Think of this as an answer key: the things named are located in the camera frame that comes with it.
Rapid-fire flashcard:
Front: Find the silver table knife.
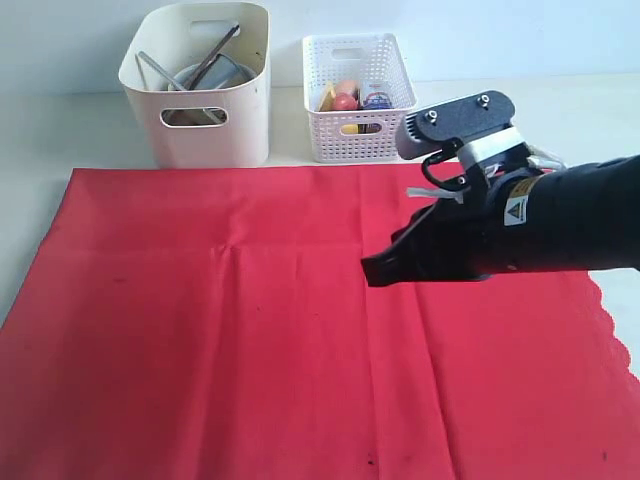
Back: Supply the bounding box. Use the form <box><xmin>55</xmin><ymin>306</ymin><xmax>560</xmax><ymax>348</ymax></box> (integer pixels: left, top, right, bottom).
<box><xmin>137</xmin><ymin>51</ymin><xmax>187</xmax><ymax>91</ymax></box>

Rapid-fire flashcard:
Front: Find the blue white milk carton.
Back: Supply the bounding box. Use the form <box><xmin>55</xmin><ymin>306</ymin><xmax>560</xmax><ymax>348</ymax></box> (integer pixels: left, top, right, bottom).
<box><xmin>358</xmin><ymin>82</ymin><xmax>393</xmax><ymax>134</ymax></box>

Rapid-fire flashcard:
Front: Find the red sausage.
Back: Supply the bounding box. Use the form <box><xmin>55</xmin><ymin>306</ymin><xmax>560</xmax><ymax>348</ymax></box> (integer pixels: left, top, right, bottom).
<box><xmin>332</xmin><ymin>92</ymin><xmax>359</xmax><ymax>111</ymax></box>

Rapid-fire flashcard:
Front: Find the yellow lemon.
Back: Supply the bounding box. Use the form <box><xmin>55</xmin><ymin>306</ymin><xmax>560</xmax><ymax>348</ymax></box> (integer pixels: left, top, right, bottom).
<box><xmin>341</xmin><ymin>124</ymin><xmax>360</xmax><ymax>135</ymax></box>

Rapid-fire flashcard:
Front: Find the brown wooden spoon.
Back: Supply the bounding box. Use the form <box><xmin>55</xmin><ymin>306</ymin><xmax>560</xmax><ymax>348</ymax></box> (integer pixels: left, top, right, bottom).
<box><xmin>161</xmin><ymin>109</ymin><xmax>226</xmax><ymax>126</ymax></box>

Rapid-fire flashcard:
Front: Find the stainless steel cup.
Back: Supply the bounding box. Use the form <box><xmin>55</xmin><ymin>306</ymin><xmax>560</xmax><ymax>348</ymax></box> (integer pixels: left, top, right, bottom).
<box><xmin>195</xmin><ymin>54</ymin><xmax>256</xmax><ymax>90</ymax></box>

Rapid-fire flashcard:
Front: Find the brown egg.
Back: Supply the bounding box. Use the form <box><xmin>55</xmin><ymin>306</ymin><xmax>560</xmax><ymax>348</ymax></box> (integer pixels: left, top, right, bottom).
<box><xmin>335</xmin><ymin>79</ymin><xmax>359</xmax><ymax>97</ymax></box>

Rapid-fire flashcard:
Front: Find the red tablecloth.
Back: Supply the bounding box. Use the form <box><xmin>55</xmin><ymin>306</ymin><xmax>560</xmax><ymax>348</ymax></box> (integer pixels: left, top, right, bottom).
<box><xmin>1</xmin><ymin>164</ymin><xmax>639</xmax><ymax>479</ymax></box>

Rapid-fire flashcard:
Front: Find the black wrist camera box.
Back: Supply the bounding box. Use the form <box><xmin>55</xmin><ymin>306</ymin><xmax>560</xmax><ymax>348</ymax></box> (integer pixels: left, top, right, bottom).
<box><xmin>395</xmin><ymin>90</ymin><xmax>524</xmax><ymax>169</ymax></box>

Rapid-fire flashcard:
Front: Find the dark wooden chopstick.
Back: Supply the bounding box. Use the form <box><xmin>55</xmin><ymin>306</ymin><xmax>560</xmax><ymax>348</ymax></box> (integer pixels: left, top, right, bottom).
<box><xmin>187</xmin><ymin>27</ymin><xmax>239</xmax><ymax>92</ymax></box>
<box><xmin>192</xmin><ymin>24</ymin><xmax>241</xmax><ymax>89</ymax></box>

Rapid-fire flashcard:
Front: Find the yellow cheese wedge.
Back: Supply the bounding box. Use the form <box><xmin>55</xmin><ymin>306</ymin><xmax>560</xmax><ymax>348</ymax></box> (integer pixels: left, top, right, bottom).
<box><xmin>317</xmin><ymin>82</ymin><xmax>337</xmax><ymax>112</ymax></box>

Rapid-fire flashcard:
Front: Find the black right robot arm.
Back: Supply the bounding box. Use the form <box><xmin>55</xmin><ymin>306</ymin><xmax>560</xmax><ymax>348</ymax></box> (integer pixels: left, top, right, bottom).
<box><xmin>361</xmin><ymin>157</ymin><xmax>639</xmax><ymax>287</ymax></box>

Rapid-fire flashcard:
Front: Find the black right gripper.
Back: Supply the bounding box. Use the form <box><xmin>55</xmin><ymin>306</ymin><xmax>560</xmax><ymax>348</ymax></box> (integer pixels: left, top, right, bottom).
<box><xmin>361</xmin><ymin>169</ymin><xmax>540</xmax><ymax>287</ymax></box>

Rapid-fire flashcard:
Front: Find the cream plastic tub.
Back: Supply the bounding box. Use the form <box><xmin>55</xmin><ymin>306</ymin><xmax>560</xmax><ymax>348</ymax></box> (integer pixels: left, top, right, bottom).
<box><xmin>118</xmin><ymin>2</ymin><xmax>271</xmax><ymax>168</ymax></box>

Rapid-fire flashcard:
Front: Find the white perforated plastic basket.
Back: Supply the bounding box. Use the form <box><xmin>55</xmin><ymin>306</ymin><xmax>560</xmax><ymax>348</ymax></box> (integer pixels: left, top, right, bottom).
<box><xmin>302</xmin><ymin>33</ymin><xmax>417</xmax><ymax>163</ymax></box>

